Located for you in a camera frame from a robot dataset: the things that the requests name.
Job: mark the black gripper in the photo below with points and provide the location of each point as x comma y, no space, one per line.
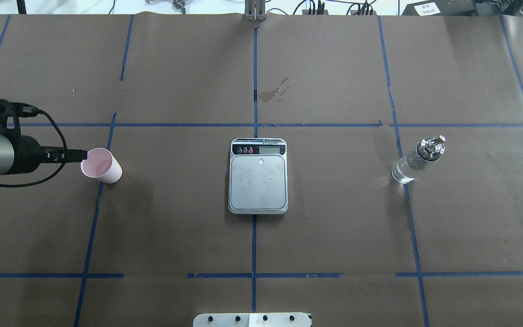
28,152

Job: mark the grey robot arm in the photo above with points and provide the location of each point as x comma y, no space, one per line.
24,155

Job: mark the aluminium frame post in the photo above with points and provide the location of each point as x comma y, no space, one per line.
255,10

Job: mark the glass sauce bottle metal spout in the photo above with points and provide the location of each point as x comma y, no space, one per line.
410,166

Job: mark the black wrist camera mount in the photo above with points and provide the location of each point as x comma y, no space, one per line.
10,114

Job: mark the digital kitchen scale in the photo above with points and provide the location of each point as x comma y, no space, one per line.
258,176

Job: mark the pink paper cup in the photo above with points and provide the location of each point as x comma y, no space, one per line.
102,166

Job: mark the black box with label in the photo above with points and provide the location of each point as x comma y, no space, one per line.
440,8

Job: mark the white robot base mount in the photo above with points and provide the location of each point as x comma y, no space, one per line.
264,319

